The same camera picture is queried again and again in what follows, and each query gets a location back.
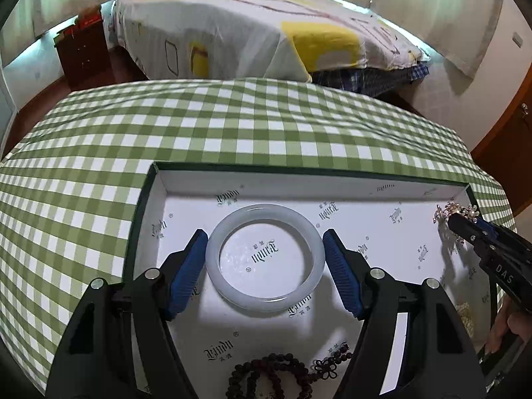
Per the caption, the gold pearl flower brooch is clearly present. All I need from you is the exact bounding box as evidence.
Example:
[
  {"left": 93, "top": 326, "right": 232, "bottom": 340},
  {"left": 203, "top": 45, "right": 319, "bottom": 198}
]
[{"left": 433, "top": 201, "right": 480, "bottom": 250}]

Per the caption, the black knotted cord tassel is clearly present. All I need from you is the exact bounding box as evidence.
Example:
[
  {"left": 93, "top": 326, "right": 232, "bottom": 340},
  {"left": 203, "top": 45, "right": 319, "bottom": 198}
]
[{"left": 312, "top": 347, "right": 354, "bottom": 383}]

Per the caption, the person's right hand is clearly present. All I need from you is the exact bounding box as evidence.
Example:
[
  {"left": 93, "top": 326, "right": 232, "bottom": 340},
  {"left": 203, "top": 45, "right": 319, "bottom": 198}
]
[{"left": 484, "top": 295, "right": 532, "bottom": 356}]

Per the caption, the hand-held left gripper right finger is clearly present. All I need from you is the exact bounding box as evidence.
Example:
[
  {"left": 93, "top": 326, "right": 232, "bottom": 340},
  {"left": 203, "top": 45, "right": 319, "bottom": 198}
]
[{"left": 322, "top": 228, "right": 487, "bottom": 399}]

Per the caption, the dark wooden nightstand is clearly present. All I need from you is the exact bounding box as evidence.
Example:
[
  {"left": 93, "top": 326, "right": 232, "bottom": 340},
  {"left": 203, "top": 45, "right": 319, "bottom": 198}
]
[{"left": 54, "top": 17, "right": 116, "bottom": 89}]

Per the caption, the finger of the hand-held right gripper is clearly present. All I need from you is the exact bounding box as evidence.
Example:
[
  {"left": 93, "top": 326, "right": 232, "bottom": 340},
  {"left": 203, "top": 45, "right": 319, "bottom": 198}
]
[
  {"left": 448, "top": 213, "right": 497, "bottom": 260},
  {"left": 474, "top": 216, "right": 518, "bottom": 244}
]

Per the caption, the blue plaid sheet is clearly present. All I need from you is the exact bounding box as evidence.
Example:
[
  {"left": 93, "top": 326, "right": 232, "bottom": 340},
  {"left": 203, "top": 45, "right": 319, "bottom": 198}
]
[{"left": 312, "top": 62, "right": 430, "bottom": 97}]

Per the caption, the white jade bangle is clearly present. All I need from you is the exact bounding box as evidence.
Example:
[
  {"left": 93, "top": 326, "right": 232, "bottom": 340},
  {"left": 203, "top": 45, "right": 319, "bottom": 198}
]
[{"left": 205, "top": 203, "right": 326, "bottom": 312}]

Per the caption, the red box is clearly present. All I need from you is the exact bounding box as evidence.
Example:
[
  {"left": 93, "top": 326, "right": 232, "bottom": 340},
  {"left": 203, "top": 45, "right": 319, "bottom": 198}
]
[{"left": 77, "top": 4, "right": 103, "bottom": 26}]

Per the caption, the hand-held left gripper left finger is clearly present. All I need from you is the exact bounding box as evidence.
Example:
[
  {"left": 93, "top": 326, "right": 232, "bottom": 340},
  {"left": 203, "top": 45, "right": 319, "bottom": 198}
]
[{"left": 45, "top": 228, "right": 209, "bottom": 399}]

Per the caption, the cream pearl bracelet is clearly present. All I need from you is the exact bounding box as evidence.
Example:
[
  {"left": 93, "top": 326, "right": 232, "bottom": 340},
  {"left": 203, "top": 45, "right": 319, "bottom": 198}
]
[{"left": 455, "top": 301, "right": 475, "bottom": 337}]

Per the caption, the white tray box green rim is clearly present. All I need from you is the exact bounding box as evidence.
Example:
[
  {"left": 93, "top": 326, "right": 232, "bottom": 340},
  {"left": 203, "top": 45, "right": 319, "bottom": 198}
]
[{"left": 120, "top": 162, "right": 499, "bottom": 399}]

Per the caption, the printed white bedsheet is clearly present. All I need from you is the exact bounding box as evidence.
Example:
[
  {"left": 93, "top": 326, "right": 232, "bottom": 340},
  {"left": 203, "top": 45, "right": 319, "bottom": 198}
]
[{"left": 113, "top": 0, "right": 433, "bottom": 83}]

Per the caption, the dark wooden bead bracelet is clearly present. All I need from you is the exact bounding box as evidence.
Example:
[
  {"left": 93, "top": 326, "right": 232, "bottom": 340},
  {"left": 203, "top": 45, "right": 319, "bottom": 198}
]
[{"left": 225, "top": 353, "right": 317, "bottom": 399}]

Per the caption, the wooden door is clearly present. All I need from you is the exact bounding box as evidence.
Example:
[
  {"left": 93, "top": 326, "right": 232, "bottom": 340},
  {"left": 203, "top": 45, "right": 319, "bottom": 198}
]
[{"left": 471, "top": 79, "right": 532, "bottom": 184}]

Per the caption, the green checked tablecloth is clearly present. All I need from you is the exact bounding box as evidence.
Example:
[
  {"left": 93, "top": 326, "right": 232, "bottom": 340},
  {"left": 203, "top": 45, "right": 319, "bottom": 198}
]
[{"left": 0, "top": 78, "right": 518, "bottom": 395}]

